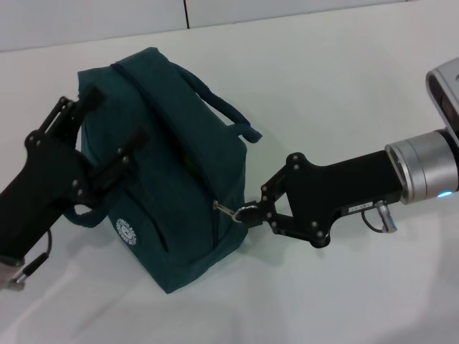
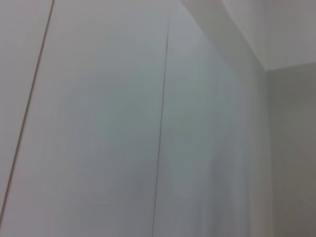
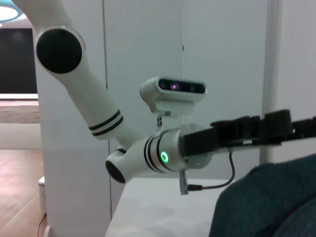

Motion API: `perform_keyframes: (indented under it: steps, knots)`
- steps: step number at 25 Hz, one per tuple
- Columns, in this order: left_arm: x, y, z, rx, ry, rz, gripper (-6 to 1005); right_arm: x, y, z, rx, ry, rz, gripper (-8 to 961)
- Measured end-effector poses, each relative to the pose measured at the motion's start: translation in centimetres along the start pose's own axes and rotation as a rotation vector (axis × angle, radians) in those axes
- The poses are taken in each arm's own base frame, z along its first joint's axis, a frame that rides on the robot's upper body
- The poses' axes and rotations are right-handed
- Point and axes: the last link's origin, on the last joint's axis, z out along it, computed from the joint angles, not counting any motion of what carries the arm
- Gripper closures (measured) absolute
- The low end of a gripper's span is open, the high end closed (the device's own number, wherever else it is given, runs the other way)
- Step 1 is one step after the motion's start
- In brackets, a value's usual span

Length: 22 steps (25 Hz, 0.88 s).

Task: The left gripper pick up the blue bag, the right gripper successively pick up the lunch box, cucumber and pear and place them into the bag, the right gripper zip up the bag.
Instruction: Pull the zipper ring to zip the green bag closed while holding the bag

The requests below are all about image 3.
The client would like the blue round ceiling light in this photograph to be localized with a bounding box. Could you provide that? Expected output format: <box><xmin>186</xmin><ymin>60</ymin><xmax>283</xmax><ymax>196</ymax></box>
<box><xmin>0</xmin><ymin>0</ymin><xmax>19</xmax><ymax>22</ymax></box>

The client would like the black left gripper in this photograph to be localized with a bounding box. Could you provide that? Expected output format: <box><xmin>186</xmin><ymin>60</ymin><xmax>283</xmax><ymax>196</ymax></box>
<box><xmin>181</xmin><ymin>115</ymin><xmax>316</xmax><ymax>158</ymax></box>

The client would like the black window pane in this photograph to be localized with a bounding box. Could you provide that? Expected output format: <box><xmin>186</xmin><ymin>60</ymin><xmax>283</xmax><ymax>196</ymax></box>
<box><xmin>0</xmin><ymin>28</ymin><xmax>34</xmax><ymax>93</ymax></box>

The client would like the white cylindrical floor bin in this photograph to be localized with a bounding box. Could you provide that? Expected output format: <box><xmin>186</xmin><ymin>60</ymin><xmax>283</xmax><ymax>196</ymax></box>
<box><xmin>38</xmin><ymin>176</ymin><xmax>46</xmax><ymax>213</ymax></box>

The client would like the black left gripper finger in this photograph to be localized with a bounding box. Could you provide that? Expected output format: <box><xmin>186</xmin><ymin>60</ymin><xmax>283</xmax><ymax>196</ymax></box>
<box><xmin>262</xmin><ymin>109</ymin><xmax>316</xmax><ymax>139</ymax></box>

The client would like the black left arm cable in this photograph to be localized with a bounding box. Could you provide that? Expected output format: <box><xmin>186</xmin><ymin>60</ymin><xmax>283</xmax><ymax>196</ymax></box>
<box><xmin>186</xmin><ymin>150</ymin><xmax>237</xmax><ymax>192</ymax></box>

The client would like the dark teal fabric lunch bag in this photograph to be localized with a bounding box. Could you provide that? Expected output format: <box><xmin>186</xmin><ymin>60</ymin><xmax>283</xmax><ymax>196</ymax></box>
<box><xmin>208</xmin><ymin>154</ymin><xmax>316</xmax><ymax>237</ymax></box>

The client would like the white floor cable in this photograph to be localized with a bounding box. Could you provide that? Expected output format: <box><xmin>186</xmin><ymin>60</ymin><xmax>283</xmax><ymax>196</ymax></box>
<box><xmin>36</xmin><ymin>212</ymin><xmax>48</xmax><ymax>237</ymax></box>

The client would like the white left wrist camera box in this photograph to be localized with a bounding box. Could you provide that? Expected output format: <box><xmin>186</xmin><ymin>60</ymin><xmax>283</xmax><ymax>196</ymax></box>
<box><xmin>140</xmin><ymin>76</ymin><xmax>207</xmax><ymax>131</ymax></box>

